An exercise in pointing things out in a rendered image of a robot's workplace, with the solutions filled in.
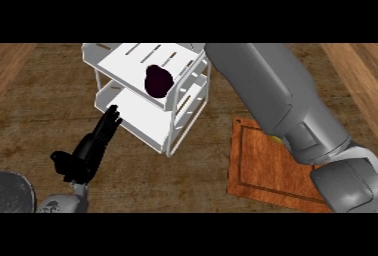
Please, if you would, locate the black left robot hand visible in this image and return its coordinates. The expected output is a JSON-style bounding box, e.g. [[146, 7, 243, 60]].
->
[[48, 104, 124, 186]]

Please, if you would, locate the white tiered basket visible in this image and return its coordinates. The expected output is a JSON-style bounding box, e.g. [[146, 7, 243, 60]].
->
[[79, 43, 212, 159]]

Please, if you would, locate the dark purple eggplant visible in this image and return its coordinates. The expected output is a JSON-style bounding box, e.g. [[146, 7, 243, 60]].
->
[[143, 64, 175, 99]]

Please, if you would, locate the brown wooden cutting board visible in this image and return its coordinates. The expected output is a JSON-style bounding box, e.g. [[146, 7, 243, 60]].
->
[[226, 116, 333, 214]]

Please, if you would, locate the dark grey round object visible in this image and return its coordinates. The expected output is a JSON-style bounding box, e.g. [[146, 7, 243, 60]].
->
[[0, 171, 37, 214]]

